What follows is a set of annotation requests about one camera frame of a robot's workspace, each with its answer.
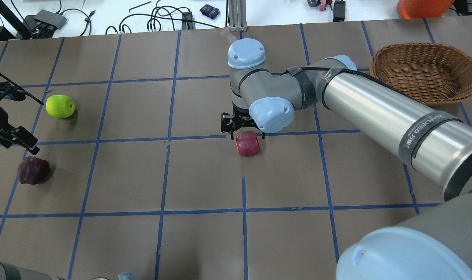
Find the grey usb hub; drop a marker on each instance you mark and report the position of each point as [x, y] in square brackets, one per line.
[44, 24]

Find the orange object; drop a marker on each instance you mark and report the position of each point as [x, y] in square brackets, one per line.
[423, 8]

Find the aluminium frame post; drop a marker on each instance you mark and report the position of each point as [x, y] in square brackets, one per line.
[237, 21]

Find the wicker basket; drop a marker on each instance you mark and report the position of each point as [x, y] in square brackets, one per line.
[433, 74]

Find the green apple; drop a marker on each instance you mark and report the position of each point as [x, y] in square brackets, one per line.
[60, 106]

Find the red yellow apple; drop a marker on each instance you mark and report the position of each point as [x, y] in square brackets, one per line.
[247, 144]

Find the black monitor stand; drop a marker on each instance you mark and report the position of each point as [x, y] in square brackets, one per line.
[15, 22]

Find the dark red apple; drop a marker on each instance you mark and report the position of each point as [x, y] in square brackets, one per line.
[33, 170]

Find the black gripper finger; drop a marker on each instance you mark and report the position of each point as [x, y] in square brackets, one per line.
[24, 138]

